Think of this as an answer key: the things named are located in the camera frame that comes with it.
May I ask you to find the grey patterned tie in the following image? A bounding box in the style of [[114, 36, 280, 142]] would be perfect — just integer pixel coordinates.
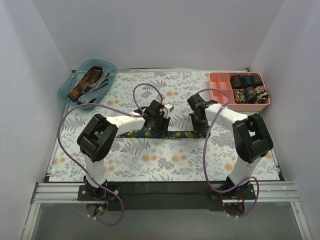
[[76, 71, 111, 105]]

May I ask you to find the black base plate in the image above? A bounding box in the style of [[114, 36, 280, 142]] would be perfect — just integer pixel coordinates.
[[77, 181, 256, 212]]

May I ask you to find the brown orange tie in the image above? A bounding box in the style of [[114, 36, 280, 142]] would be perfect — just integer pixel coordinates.
[[67, 66, 103, 102]]

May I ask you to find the floral table mat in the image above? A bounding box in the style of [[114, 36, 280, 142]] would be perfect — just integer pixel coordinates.
[[48, 71, 281, 183]]

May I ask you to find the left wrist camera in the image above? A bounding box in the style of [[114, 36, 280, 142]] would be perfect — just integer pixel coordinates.
[[160, 103, 175, 119]]

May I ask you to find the navy yellow floral tie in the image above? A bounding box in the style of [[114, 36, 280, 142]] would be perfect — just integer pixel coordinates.
[[117, 129, 206, 139]]

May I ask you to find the teal plastic bin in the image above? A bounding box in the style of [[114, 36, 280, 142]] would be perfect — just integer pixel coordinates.
[[57, 59, 118, 111]]

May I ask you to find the dark red rolled tie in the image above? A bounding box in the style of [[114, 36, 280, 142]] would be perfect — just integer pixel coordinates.
[[230, 74, 243, 89]]

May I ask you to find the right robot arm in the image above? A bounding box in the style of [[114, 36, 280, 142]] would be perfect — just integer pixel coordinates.
[[187, 93, 274, 199]]

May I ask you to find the navy patterned rolled tie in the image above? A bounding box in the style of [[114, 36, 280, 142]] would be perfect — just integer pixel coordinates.
[[244, 86, 257, 104]]

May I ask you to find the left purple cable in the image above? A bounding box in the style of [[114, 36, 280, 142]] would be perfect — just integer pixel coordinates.
[[57, 83, 166, 227]]

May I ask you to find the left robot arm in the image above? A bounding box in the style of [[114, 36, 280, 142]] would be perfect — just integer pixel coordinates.
[[77, 100, 174, 200]]

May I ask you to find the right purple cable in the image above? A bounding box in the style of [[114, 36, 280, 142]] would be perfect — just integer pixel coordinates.
[[197, 88, 260, 219]]

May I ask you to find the teal rolled tie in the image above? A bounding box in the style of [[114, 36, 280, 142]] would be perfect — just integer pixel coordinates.
[[241, 74, 253, 89]]

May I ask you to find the black pink floral rolled tie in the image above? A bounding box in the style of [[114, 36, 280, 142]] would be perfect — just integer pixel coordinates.
[[254, 85, 269, 104]]

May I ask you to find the pink compartment tray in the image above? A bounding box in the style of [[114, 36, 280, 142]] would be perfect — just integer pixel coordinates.
[[208, 72, 271, 112]]

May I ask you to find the purple cable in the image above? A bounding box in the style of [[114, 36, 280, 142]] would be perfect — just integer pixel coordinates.
[[57, 83, 166, 227], [197, 88, 260, 219]]

